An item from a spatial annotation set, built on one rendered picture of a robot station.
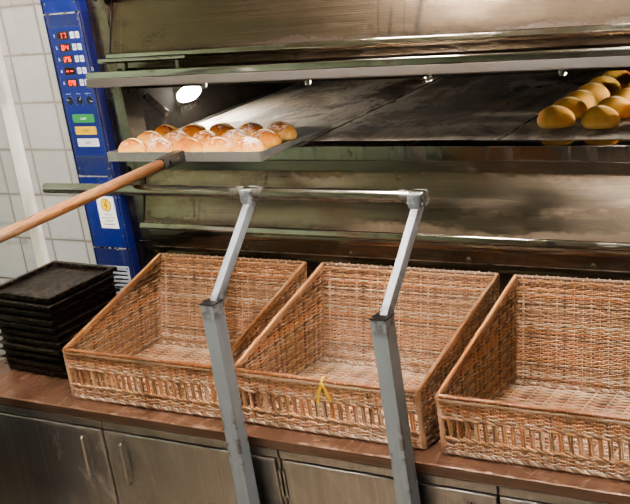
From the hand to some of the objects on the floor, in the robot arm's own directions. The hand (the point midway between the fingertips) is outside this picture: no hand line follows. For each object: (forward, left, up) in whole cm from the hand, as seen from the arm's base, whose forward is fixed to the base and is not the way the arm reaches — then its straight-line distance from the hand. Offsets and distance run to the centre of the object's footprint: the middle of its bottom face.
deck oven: (+60, +208, -119) cm, 247 cm away
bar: (+32, +65, -119) cm, 140 cm away
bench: (+51, +85, -119) cm, 155 cm away
